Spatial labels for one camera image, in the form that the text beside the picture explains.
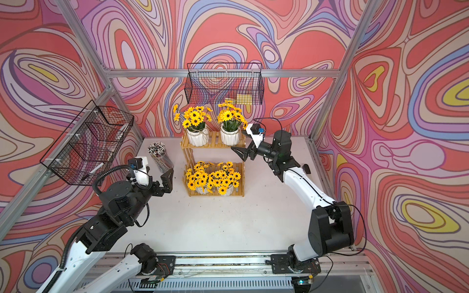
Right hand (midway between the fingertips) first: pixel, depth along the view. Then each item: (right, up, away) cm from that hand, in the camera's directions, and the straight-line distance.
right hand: (238, 143), depth 75 cm
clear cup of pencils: (-40, -4, +15) cm, 43 cm away
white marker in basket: (-59, -12, -3) cm, 61 cm away
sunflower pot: (-17, -16, +5) cm, 24 cm away
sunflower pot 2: (-5, -16, +4) cm, 17 cm away
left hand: (-27, -10, -11) cm, 31 cm away
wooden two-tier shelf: (-11, 0, +5) cm, 12 cm away
